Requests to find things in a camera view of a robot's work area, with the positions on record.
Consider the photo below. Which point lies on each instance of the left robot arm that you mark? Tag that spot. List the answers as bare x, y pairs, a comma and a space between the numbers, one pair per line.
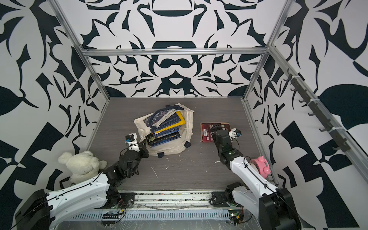
44, 211

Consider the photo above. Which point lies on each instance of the aluminium front rail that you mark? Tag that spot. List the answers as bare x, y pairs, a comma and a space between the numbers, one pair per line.
173, 198

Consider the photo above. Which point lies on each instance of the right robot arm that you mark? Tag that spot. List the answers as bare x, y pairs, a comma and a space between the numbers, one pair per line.
273, 207

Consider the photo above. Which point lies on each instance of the dark blue bottom book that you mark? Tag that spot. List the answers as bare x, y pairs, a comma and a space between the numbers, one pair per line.
152, 141

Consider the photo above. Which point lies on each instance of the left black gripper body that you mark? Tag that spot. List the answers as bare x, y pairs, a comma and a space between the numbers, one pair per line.
142, 154

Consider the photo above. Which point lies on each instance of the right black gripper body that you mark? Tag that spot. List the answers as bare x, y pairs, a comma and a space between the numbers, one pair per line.
214, 137

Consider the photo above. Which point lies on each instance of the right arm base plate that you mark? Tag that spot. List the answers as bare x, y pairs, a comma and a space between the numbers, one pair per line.
222, 199

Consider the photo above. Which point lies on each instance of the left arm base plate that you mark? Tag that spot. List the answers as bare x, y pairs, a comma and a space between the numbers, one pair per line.
120, 201

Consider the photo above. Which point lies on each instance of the electronics board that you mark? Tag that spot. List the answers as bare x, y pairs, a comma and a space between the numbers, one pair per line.
110, 218
235, 216

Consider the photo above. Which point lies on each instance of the pink alarm clock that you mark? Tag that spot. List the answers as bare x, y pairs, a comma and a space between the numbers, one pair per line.
262, 166

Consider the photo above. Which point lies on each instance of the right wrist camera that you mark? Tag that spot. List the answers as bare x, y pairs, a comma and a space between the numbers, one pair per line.
235, 133

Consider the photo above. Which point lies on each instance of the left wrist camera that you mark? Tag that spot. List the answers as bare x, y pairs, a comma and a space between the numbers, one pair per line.
132, 142

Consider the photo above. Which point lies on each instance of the left electronics board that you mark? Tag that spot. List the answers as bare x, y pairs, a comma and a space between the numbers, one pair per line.
110, 218

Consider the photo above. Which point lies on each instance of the white plush teddy bear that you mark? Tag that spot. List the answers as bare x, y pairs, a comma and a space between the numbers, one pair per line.
83, 166

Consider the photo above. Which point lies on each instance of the black wall hook rack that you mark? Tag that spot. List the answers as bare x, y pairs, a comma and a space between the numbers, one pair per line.
320, 112

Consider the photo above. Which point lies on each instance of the right electronics board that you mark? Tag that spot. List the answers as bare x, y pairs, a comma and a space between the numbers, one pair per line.
235, 216

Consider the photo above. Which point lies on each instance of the cream canvas tote bag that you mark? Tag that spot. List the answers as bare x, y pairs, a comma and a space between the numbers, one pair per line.
166, 131

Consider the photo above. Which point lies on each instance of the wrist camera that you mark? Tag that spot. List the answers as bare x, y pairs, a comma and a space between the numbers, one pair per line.
235, 133
132, 142

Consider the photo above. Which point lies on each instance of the yellow spine book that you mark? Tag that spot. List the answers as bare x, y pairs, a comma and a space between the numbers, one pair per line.
166, 120

